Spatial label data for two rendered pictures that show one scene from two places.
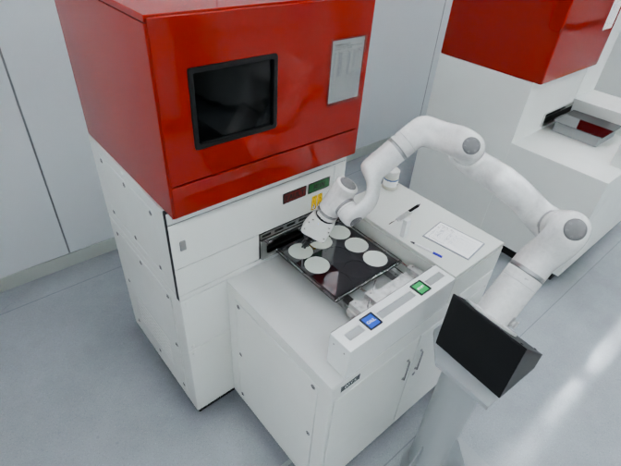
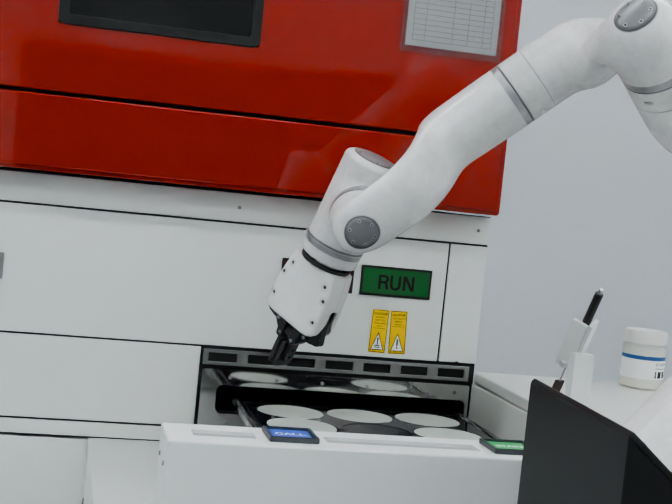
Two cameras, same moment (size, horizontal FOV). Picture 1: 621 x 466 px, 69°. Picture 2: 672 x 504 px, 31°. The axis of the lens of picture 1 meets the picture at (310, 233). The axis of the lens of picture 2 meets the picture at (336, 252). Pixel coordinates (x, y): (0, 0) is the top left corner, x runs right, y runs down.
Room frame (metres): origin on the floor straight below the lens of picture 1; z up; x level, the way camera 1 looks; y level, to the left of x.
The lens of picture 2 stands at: (-0.15, -0.93, 1.24)
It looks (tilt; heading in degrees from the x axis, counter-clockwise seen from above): 3 degrees down; 30
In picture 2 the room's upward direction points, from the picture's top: 6 degrees clockwise
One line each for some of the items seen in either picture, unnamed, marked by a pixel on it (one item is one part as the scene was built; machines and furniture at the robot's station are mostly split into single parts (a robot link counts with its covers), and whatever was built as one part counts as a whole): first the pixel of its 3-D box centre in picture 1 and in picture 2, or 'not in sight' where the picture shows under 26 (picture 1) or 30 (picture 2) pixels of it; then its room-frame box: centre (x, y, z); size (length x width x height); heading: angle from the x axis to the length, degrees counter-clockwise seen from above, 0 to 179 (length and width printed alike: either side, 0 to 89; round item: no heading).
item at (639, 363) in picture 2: (391, 177); (643, 358); (1.86, -0.36, 1.01); 0.07 x 0.07 x 0.10
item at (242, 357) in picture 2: (302, 218); (338, 365); (1.55, 0.04, 0.96); 0.44 x 0.01 x 0.02; 133
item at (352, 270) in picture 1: (337, 254); (376, 432); (1.40, -0.12, 0.90); 0.34 x 0.34 x 0.01; 43
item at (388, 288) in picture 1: (387, 296); not in sight; (1.22, -0.31, 0.87); 0.36 x 0.08 x 0.03; 133
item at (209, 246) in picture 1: (267, 220); (232, 318); (1.44, 0.18, 1.02); 0.82 x 0.03 x 0.40; 133
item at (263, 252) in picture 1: (302, 231); (335, 405); (1.55, 0.04, 0.89); 0.44 x 0.02 x 0.10; 133
